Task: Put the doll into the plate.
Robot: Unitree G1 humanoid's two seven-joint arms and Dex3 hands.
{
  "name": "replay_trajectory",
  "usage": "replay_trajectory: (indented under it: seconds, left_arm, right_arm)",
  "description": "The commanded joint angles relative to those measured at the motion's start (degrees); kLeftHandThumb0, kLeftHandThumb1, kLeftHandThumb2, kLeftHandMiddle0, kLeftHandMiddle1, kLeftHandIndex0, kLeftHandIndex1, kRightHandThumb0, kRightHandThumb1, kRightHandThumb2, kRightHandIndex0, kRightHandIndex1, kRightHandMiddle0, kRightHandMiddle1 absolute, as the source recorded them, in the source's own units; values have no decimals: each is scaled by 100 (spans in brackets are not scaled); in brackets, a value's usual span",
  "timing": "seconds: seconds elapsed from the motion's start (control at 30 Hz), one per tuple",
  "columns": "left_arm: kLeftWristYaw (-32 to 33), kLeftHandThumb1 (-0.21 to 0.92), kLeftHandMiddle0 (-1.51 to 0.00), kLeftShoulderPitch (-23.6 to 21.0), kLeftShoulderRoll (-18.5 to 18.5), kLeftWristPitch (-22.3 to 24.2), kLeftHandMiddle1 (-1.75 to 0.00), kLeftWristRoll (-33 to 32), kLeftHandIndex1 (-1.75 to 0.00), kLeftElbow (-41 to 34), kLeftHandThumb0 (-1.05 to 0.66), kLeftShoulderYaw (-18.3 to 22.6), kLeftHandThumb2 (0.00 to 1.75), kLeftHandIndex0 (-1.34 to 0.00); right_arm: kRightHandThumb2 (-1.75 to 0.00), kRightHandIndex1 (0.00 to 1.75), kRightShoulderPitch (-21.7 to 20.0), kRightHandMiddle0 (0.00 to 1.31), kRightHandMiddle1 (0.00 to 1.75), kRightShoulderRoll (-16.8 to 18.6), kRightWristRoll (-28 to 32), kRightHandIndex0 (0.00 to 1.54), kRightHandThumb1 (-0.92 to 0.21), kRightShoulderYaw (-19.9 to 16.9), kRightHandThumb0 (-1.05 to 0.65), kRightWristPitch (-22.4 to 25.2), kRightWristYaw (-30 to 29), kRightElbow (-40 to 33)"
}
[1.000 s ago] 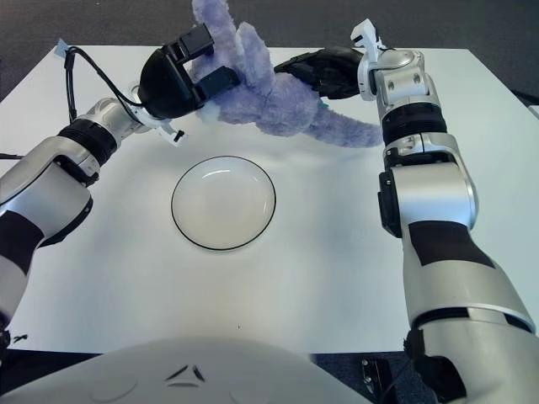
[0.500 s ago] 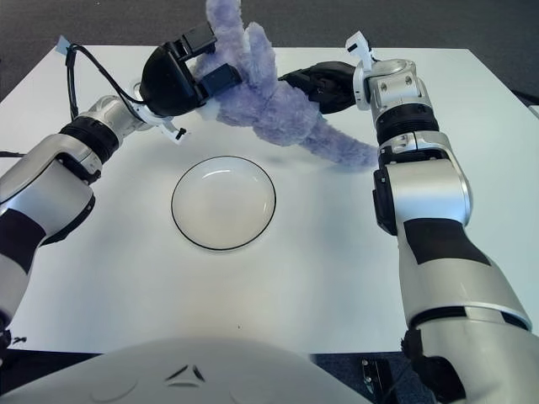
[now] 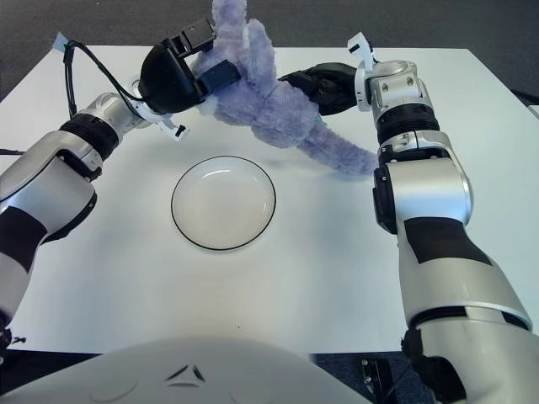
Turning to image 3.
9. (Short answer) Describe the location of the purple plush bunny doll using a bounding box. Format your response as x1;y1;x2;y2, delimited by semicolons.
191;0;380;182

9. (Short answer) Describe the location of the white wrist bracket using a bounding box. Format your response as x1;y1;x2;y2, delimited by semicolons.
125;79;189;142
347;32;378;77

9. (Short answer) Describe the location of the grey robot torso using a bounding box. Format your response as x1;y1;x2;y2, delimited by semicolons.
0;336;371;404

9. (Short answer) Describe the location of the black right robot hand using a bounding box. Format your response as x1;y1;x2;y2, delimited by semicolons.
277;61;359;117

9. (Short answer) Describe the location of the black bracket under table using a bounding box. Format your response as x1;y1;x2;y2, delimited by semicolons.
360;357;392;396

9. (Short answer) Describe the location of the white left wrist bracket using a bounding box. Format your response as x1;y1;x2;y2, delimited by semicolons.
125;79;189;142

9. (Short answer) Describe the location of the white plate with black rim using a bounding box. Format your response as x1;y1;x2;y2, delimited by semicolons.
170;155;278;253

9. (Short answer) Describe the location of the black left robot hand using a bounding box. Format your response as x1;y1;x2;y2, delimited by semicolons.
138;16;244;114

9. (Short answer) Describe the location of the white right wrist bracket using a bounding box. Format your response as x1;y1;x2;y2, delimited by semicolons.
347;32;378;77

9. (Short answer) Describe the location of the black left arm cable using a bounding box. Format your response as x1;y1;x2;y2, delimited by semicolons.
0;40;144;156

